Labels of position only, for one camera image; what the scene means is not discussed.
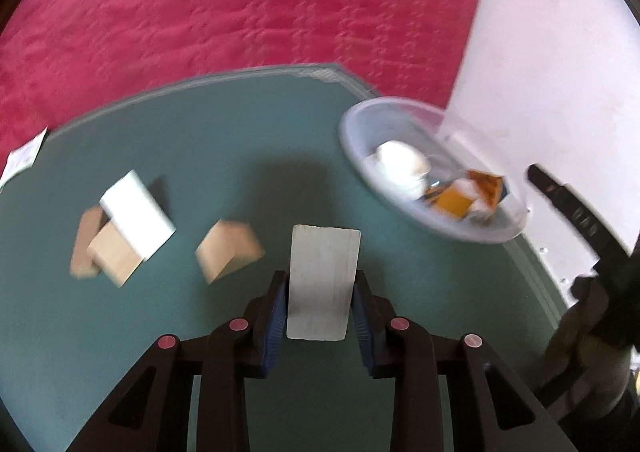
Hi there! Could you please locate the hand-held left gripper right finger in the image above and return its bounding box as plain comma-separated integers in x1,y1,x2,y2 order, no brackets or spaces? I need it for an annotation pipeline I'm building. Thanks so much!
351,270,577,452

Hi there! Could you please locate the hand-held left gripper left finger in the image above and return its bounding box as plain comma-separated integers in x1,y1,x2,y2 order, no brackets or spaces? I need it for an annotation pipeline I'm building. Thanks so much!
67,270,289,452

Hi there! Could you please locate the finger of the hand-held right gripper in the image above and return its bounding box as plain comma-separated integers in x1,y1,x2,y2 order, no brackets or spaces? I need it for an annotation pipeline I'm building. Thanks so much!
526,165,634,259

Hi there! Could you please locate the wide white striped wedge block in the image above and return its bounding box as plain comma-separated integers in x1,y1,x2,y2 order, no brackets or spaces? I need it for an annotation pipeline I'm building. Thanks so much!
286,224,362,343

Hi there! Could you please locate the small orange striped wedge block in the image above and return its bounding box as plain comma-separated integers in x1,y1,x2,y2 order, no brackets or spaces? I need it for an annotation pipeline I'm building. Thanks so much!
467,170,505,207

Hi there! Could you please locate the large orange striped wedge block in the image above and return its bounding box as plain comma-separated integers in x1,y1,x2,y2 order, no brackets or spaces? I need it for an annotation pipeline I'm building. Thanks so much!
432,182,476,221

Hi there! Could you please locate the clear plastic container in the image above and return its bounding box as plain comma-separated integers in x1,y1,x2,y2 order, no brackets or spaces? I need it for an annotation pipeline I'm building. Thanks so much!
337,96,530,245

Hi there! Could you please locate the small beige wooden wedge block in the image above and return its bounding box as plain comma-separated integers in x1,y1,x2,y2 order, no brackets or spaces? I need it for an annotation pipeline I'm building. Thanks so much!
195,218,266,285

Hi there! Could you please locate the large beige wooden wedge block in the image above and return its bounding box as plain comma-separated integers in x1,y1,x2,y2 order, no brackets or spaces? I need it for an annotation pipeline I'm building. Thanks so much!
87,219,146,289

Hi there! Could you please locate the tall white striped wedge block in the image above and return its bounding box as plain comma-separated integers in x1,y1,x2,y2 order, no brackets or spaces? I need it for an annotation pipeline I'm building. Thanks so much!
99,170,177,261

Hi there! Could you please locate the brown rectangular wooden block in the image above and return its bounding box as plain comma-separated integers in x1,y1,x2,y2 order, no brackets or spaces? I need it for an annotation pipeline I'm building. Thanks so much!
69,206,109,279

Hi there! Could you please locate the white paper sheet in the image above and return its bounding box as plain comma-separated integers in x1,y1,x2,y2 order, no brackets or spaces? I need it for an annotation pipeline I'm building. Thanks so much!
0,127,49,190

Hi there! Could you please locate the red quilted blanket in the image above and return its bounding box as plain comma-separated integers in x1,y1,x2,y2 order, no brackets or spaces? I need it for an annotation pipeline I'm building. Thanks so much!
0,0,493,167

